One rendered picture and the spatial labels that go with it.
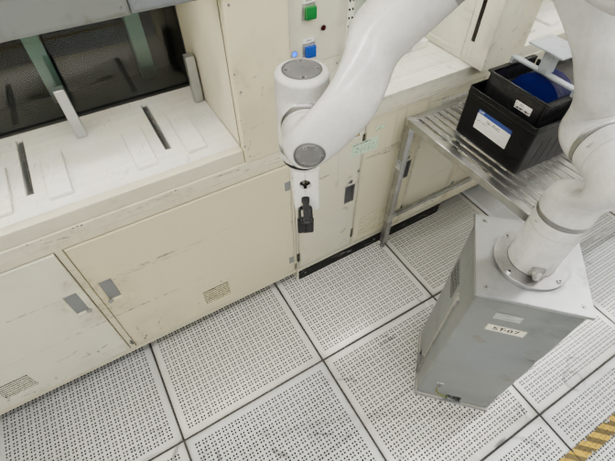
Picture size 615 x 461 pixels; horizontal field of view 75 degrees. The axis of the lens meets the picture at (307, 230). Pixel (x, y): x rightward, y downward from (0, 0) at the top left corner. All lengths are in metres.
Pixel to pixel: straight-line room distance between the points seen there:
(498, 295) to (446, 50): 1.05
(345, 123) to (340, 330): 1.35
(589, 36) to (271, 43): 0.69
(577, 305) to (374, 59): 0.83
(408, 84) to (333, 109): 1.01
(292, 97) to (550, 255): 0.74
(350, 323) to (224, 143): 0.97
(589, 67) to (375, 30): 0.35
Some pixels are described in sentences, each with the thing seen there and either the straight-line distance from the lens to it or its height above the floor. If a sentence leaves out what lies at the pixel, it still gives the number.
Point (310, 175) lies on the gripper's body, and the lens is 0.70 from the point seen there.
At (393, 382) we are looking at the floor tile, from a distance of 1.76.
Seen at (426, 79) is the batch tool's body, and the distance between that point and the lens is 1.60.
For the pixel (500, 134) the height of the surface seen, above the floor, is 0.85.
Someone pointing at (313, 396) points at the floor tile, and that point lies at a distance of 1.71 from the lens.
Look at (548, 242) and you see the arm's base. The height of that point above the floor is 0.90.
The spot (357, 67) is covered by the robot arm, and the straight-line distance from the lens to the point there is 0.57.
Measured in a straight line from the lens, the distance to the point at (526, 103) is 1.40.
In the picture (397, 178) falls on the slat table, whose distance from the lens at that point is 1.73.
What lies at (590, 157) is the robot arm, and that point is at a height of 1.14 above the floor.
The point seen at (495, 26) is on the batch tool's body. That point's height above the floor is 1.03.
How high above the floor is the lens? 1.63
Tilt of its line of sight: 50 degrees down
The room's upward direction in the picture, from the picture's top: straight up
